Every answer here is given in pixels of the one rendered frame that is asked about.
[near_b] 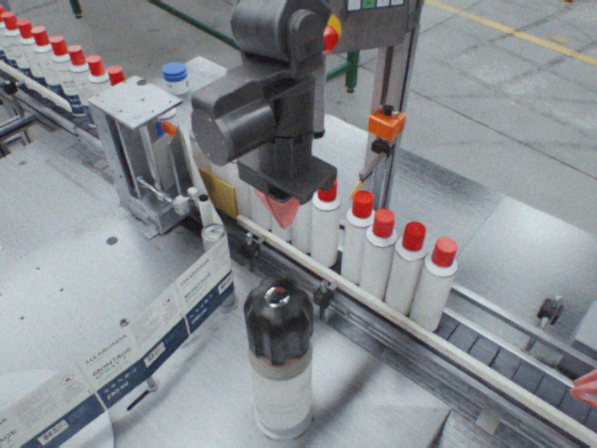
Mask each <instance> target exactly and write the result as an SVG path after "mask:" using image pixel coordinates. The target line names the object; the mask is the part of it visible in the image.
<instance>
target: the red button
mask: <svg viewBox="0 0 597 448"><path fill-rule="evenodd" d="M338 39H339V37H338V33H337V31H336V30H335V29H334V28H333V27H332V26H330V25H327V28H326V30H325V32H324V42H325V51H323V52H322V54H326V53H329V52H331V51H332V50H333V49H334V48H335V47H336V46H337V44H338Z"/></svg>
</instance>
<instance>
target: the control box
mask: <svg viewBox="0 0 597 448"><path fill-rule="evenodd" d="M408 5H409V0H406V2H405V7H399V8H391V9H383V10H375V11H367V12H358V13H350V14H344V13H345V0H330V4H329V6H330V7H331V8H332V9H333V10H334V12H333V14H332V16H331V18H330V21H329V23H328V25H330V26H332V27H333V28H334V29H335V30H336V31H337V33H338V37H339V39H338V44H337V46H336V47H335V48H334V49H333V50H332V51H331V52H329V53H326V54H322V56H324V55H331V54H338V53H346V52H353V51H361V50H368V49H375V48H382V47H389V46H397V45H399V44H403V38H404V32H405V25H406V19H407V12H408Z"/></svg>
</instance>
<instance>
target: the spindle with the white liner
mask: <svg viewBox="0 0 597 448"><path fill-rule="evenodd" d="M313 314H314V309H313V303H312V300H311V298H310V296H309V295H308V292H307V291H305V290H303V289H302V288H300V286H299V283H298V282H297V281H296V280H294V279H291V278H287V277H285V278H273V277H269V278H266V279H264V280H262V281H261V282H260V285H259V286H258V287H256V288H254V289H252V290H251V291H250V292H249V295H248V296H247V298H246V300H245V303H244V317H245V324H246V331H247V335H248V343H249V346H248V359H249V364H250V374H251V379H252V388H253V394H254V414H255V419H256V422H257V425H258V426H259V428H260V429H261V430H262V431H263V432H264V433H265V434H266V435H268V436H270V437H272V438H275V439H291V438H294V437H296V436H298V435H300V434H301V433H302V432H304V431H305V430H306V428H307V427H308V426H309V424H310V422H311V419H312V414H313V406H312V370H313V344H312V341H311V339H310V338H311V337H312V335H313Z"/></svg>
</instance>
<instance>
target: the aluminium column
mask: <svg viewBox="0 0 597 448"><path fill-rule="evenodd" d="M424 2H425V0H409V5H408V12H407V18H408V15H410V14H411V13H413V12H415V10H416V9H417V8H418V9H419V8H421V7H422V6H424ZM420 25H421V23H419V24H418V25H416V26H415V27H413V28H412V29H410V30H409V31H407V32H404V38H403V44H399V45H397V46H393V52H392V60H391V68H390V76H389V86H388V94H387V101H386V105H392V106H393V107H394V110H397V111H398V112H400V113H402V114H405V112H406V106H407V100H408V95H409V89H410V82H411V77H412V71H413V65H414V59H415V54H416V48H417V42H418V36H419V31H420ZM389 50H390V46H389V47H382V48H378V53H377V62H376V71H375V79H374V89H373V97H372V106H371V114H370V115H372V114H373V113H374V112H376V111H377V110H378V109H379V108H380V105H383V102H384V94H385V85H386V75H387V66H388V58H389ZM401 135H402V131H401V132H400V133H399V134H398V135H397V136H396V137H395V138H394V139H393V143H394V144H395V145H396V146H395V152H394V153H393V154H392V155H391V158H390V165H389V171H388V177H387V183H386V189H385V196H384V202H383V208H387V209H389V205H390V199H391V193H392V187H393V182H394V176H395V170H396V165H397V159H398V152H399V146H400V141H401ZM375 138H376V135H375V134H373V133H371V132H368V140H367V149H366V158H365V167H366V166H367V165H368V164H369V163H371V162H372V161H373V154H374V151H372V150H371V145H372V142H373V141H374V140H375ZM383 166H384V161H383V162H382V163H381V164H380V165H379V166H378V167H377V174H376V181H375V189H374V203H373V210H374V211H375V212H376V211H377V206H378V199H379V193H380V186H381V179H382V173H383ZM365 167H364V168H365ZM370 178H371V176H370V177H369V178H368V179H367V180H366V182H365V183H364V185H363V186H362V190H366V191H369V185H370Z"/></svg>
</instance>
